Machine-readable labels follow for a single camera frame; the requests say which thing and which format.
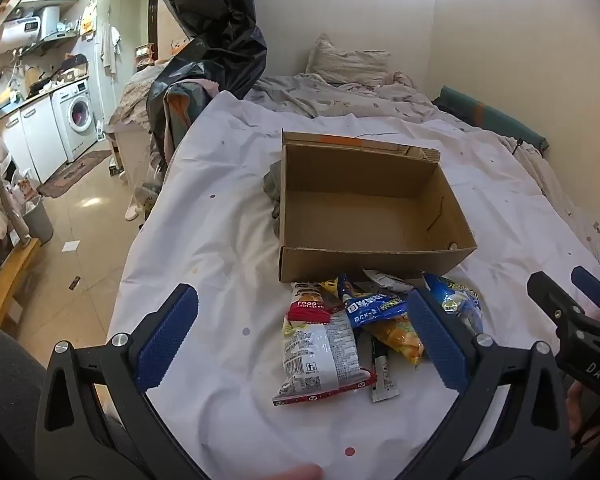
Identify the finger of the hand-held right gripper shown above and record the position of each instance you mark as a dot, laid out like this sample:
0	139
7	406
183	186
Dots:
592	285
550	295

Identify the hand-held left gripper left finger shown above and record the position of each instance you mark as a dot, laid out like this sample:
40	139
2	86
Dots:
167	340

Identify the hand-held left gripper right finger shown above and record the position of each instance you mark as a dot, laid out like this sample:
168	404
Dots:
437	345

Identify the orange yellow snack packet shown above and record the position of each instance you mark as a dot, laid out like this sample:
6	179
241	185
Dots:
400	340

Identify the blue yellow silver snack packet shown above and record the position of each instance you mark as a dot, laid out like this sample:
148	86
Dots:
455	297

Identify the large red white snack packet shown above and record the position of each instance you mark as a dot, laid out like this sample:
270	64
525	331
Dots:
320	350

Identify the brown cardboard box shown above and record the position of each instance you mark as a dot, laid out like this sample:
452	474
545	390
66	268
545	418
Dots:
360	210

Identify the person's right hand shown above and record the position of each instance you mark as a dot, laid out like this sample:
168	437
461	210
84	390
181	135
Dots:
577	410

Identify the white bed sheet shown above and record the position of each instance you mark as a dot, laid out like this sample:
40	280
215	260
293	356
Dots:
220	240

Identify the white slipper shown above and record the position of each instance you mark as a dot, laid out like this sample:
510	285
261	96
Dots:
132	211

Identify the white paper sheet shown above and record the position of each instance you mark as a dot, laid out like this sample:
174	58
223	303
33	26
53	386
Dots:
70	246

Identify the wooden chair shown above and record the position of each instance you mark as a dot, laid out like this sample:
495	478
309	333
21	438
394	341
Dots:
7	280

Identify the grey trash bin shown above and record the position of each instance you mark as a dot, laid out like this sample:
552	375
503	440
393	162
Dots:
39	222

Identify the grey crumpled cloth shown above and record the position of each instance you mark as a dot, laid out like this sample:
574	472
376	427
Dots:
274	190

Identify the green cushion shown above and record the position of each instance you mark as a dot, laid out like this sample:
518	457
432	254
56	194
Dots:
490	117

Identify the patterned floor rug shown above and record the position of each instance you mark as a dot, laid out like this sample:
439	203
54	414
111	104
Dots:
72	172

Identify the clothing pile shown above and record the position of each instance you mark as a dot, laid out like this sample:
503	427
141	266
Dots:
185	110

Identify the white washing machine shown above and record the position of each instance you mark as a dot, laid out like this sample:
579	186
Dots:
75	115

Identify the white floor cabinet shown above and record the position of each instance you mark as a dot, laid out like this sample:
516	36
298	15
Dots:
35	135

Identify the pale floral blanket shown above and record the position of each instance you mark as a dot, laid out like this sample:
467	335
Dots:
330	97

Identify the white hanging towel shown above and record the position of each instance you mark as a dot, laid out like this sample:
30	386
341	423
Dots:
111	50

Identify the floral pillow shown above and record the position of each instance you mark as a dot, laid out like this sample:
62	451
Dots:
347	62

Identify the black plastic bag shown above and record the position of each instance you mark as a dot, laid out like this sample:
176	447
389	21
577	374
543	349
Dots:
215	25

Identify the white water heater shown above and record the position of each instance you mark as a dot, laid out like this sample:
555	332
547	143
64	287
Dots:
27	25

